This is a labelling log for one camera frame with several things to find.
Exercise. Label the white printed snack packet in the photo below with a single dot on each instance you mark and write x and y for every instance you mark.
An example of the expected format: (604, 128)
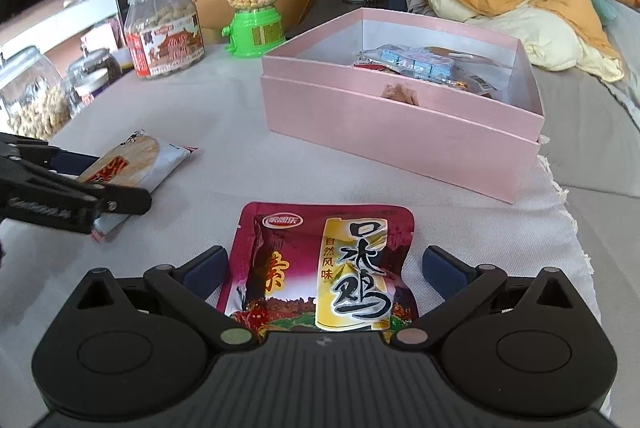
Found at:
(470, 80)

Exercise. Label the maroon chicken snack pouch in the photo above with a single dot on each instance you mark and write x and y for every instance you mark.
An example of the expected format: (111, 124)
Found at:
(319, 267)

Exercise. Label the green gumball candy dispenser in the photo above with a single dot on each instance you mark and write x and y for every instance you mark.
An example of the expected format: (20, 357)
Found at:
(255, 28)

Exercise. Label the blue candy bag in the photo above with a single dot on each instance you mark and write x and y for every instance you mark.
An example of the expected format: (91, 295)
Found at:
(416, 63)

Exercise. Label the rice cracker packet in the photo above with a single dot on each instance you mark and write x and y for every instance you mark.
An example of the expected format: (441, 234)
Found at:
(141, 161)

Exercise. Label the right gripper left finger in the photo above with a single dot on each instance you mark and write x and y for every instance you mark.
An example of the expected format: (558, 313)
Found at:
(183, 292)

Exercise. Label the large peanut jar red label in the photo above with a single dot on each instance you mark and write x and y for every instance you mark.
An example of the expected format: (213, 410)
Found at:
(163, 36)

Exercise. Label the small glass lidded jar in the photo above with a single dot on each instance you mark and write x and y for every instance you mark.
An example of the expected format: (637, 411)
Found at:
(94, 72)

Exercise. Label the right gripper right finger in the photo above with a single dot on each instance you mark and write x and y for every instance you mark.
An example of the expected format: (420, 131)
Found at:
(463, 288)

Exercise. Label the white table cloth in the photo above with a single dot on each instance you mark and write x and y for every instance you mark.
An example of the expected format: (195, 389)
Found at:
(215, 108)

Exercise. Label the pink cardboard box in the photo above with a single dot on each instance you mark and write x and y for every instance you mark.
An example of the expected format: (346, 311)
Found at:
(313, 91)

